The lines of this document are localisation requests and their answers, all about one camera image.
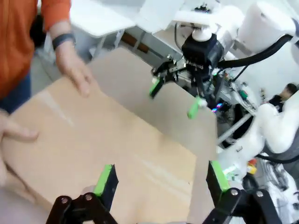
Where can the yellow emergency stop button box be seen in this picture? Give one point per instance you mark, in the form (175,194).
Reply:
(251,166)

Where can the dark-haired person in background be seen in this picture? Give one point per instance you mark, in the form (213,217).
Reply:
(286,92)

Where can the person's left hand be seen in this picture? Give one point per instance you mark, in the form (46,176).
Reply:
(72,67)

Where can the left gripper green-padded right finger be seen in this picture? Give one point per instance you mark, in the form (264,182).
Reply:
(217,182)

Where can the person's torso in orange shirt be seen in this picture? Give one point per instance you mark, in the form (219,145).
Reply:
(18,35)

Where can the person's right hand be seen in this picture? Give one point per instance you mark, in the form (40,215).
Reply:
(11,137)

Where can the person's left forearm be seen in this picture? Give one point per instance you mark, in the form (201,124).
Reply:
(59,29)

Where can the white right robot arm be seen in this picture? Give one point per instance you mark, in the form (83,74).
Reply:
(264,18)

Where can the person's leg in blue jeans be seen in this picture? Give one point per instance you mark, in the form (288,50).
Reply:
(16,93)

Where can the brown cardboard box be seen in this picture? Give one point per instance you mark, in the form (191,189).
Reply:
(105,144)

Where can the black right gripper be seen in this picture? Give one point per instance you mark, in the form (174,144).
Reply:
(202,54)

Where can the left gripper green-padded left finger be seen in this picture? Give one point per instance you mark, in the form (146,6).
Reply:
(106,186)

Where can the black wristband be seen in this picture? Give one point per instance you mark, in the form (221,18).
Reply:
(63,40)

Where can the white table with metal legs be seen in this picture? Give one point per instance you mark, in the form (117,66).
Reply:
(100,16)

